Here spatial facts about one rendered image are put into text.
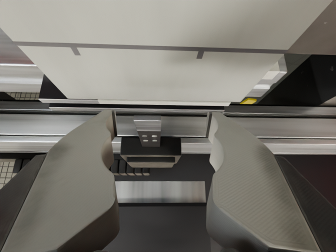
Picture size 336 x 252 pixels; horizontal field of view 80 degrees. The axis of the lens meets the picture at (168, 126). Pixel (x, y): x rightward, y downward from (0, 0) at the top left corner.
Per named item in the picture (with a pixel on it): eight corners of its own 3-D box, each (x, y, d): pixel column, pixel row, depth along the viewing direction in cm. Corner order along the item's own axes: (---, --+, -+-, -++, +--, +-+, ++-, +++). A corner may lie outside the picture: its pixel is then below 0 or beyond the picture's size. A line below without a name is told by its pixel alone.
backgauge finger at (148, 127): (193, 107, 26) (195, 144, 25) (176, 148, 51) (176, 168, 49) (100, 105, 26) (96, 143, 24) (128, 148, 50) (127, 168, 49)
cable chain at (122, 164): (149, 159, 58) (149, 173, 56) (150, 162, 63) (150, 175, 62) (14, 158, 56) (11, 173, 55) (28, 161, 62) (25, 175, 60)
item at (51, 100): (227, 78, 23) (230, 102, 22) (220, 91, 25) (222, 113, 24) (43, 73, 22) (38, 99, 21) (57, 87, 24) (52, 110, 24)
